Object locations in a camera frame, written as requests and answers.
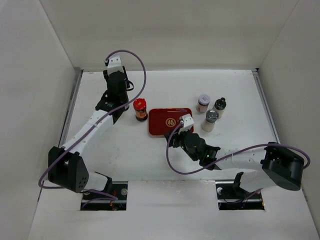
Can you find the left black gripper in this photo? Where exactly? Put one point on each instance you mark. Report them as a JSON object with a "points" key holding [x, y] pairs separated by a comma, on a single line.
{"points": [[106, 76]]}

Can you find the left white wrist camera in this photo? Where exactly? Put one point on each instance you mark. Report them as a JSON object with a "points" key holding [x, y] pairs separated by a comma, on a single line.
{"points": [[113, 64]]}

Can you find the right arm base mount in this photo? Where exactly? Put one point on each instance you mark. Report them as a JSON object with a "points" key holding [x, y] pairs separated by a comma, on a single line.
{"points": [[230, 197]]}

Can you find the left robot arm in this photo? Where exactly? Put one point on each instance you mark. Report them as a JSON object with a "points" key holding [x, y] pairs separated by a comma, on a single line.
{"points": [[67, 163]]}

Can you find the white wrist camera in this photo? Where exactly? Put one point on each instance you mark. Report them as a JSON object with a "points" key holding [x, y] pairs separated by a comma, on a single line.
{"points": [[113, 64], [187, 123]]}

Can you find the soy sauce bottle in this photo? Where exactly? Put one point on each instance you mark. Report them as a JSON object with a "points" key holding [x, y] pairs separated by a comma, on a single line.
{"points": [[126, 107]]}

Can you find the red lid chili sauce jar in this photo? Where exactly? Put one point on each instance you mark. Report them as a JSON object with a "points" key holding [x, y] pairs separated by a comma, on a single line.
{"points": [[140, 108]]}

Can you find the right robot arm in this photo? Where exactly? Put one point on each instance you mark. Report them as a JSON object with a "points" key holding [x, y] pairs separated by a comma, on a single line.
{"points": [[262, 166]]}

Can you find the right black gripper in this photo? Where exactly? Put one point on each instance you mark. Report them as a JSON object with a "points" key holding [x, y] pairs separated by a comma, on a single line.
{"points": [[176, 136]]}

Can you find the white lid spice jar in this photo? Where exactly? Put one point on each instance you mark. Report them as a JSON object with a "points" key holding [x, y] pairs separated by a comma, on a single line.
{"points": [[203, 103]]}

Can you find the clear lid salt grinder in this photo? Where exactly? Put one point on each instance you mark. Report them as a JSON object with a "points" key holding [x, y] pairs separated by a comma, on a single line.
{"points": [[211, 116]]}

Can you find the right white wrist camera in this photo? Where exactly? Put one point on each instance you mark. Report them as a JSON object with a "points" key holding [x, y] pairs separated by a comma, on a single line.
{"points": [[187, 123]]}

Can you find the black top pepper grinder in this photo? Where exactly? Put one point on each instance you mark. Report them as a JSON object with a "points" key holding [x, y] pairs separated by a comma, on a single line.
{"points": [[219, 106]]}

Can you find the red rectangular tray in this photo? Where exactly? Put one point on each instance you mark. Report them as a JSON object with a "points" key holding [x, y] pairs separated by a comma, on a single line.
{"points": [[162, 120]]}

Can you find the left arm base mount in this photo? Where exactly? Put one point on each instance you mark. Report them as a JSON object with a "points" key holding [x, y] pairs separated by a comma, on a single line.
{"points": [[92, 201]]}

